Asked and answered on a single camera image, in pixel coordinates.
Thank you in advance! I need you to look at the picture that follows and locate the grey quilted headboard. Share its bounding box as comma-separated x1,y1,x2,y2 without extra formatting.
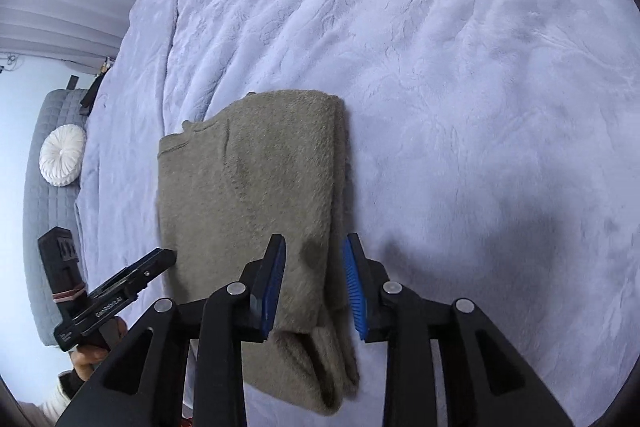
22,88,101,348

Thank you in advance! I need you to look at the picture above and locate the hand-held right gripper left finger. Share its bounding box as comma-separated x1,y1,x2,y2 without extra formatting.
55,234,287,427

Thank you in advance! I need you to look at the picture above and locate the person's left hand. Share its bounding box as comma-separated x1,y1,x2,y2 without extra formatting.
70,316,128,380

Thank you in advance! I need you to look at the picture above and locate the person's left forearm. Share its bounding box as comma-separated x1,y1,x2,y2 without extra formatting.
20,369,86,427

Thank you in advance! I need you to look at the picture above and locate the grey-brown knit sweater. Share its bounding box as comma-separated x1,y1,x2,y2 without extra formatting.
156,89,361,418

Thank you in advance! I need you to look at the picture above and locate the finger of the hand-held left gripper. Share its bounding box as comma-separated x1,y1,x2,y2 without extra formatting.
107,248,178,293

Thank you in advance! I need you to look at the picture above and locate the lavender plush blanket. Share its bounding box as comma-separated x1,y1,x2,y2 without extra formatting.
75,0,640,427

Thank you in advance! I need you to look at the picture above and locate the white round cushion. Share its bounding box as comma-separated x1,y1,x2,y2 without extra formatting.
39,124,87,186

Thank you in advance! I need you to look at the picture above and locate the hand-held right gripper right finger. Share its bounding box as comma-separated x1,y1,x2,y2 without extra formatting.
341,233,576,427

